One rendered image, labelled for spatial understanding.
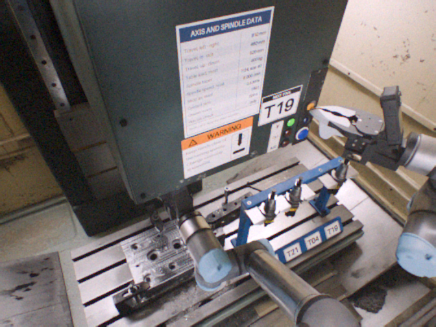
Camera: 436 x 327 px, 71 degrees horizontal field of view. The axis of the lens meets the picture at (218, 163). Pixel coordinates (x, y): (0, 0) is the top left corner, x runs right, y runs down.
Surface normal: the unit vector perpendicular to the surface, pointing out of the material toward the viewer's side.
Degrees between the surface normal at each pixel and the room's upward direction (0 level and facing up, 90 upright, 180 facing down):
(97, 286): 0
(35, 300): 24
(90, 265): 0
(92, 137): 91
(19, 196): 90
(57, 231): 0
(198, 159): 90
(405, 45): 90
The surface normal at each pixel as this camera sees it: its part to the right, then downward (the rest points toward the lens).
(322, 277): 0.13, -0.72
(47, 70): 0.48, 0.65
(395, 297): -0.07, -0.78
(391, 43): -0.88, 0.34
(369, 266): -0.34, -0.49
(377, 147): -0.52, 0.62
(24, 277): 0.37, -0.76
